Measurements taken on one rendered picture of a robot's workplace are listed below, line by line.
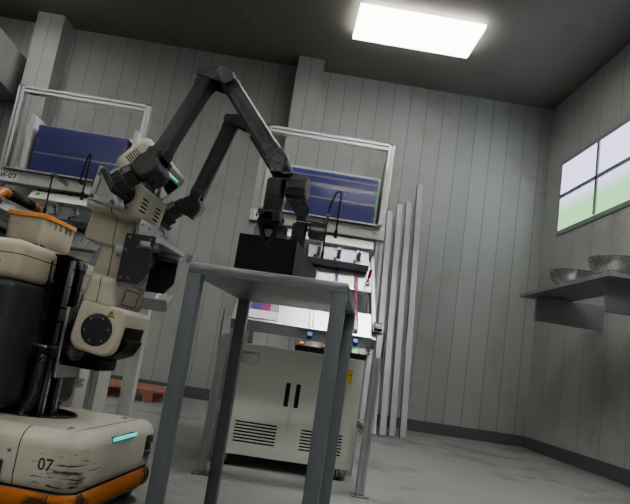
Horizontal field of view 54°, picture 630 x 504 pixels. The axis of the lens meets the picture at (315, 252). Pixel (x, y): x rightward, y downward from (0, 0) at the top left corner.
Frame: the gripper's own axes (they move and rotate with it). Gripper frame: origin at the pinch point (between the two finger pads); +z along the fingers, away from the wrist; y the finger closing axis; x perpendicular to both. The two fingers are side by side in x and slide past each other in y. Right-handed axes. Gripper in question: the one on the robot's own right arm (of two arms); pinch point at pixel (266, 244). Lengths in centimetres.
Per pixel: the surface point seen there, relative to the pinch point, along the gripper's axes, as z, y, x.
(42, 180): -48, 146, 163
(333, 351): 27.7, -6.5, -24.0
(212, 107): -244, 488, 189
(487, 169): -225, 540, -136
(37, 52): -263, 428, 378
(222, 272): 10.7, -6.6, 9.7
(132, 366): 45, 121, 80
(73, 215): -29, 139, 136
